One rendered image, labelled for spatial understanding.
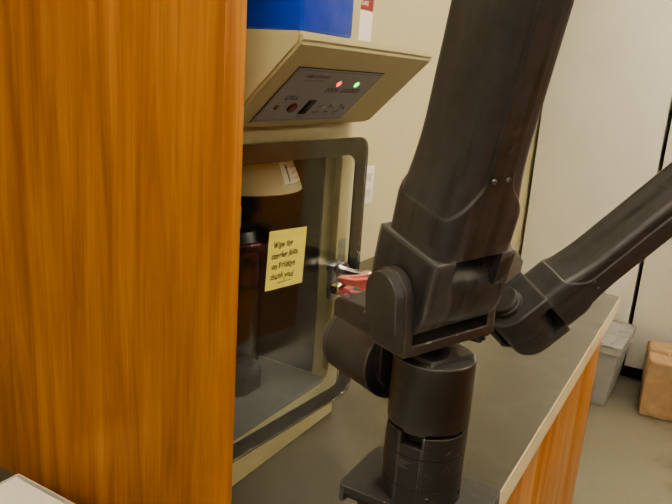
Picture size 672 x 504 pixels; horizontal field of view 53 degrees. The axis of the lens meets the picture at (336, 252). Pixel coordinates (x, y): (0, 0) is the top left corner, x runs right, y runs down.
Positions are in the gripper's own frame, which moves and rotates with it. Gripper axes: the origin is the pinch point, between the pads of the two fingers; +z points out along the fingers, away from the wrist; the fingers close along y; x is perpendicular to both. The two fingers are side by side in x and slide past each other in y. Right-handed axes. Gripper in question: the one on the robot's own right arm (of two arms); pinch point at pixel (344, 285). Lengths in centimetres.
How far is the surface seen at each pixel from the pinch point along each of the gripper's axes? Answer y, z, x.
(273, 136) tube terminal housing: 19.5, 6.9, 8.2
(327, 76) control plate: 27.0, -1.7, 10.6
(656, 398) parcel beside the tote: -110, -34, -252
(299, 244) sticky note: 5.7, 4.6, 4.6
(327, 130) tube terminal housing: 19.7, 6.9, -4.4
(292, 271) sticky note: 2.3, 4.7, 5.8
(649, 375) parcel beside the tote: -100, -29, -252
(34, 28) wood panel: 29.8, 23.3, 28.4
